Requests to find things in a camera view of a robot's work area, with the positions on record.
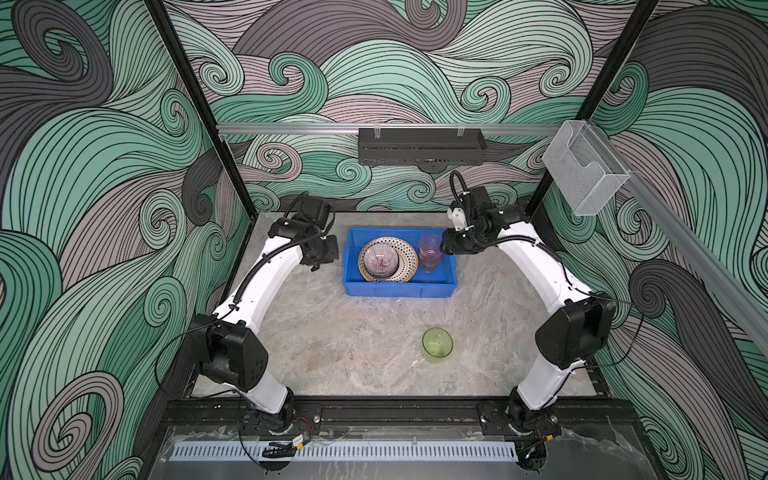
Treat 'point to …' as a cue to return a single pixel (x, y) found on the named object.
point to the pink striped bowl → (381, 260)
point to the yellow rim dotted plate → (408, 259)
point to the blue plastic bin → (356, 283)
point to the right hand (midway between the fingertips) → (449, 246)
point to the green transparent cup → (437, 344)
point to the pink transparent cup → (431, 252)
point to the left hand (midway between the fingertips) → (330, 251)
